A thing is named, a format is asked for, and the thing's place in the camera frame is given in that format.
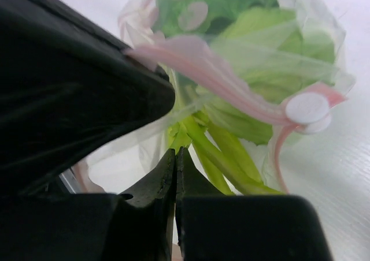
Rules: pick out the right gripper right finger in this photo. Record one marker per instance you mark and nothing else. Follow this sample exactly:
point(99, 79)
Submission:
point(214, 226)

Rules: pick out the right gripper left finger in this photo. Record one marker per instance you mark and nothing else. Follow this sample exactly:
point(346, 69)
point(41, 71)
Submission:
point(58, 225)

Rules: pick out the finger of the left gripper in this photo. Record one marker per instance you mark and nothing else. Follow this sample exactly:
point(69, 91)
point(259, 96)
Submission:
point(66, 90)

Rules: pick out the green fake celery stalks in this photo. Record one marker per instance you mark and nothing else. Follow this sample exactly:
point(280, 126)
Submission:
point(215, 137)

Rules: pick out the dark green fake leaf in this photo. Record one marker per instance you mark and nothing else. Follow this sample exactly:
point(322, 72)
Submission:
point(196, 16)

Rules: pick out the green fake cabbage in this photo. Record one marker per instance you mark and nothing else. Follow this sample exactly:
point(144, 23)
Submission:
point(267, 48)

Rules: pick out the clear zip top bag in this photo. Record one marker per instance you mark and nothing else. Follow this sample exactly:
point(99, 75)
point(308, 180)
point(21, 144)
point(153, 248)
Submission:
point(204, 80)

